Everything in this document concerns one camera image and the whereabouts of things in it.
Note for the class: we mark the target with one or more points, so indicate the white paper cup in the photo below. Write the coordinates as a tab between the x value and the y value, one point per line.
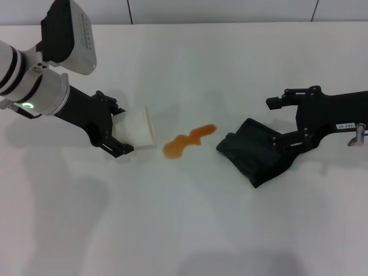
138	129

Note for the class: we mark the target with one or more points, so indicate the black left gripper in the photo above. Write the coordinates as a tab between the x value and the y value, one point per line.
86	115

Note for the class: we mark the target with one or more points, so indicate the dark blue rag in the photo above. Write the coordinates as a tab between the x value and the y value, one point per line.
247	155

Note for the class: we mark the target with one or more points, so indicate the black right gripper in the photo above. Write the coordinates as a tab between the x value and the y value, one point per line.
339	112

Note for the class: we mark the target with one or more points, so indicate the brown liquid stain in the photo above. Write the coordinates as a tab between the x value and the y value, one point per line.
175	148

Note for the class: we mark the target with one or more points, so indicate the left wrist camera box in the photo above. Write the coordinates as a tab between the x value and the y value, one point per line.
83	43

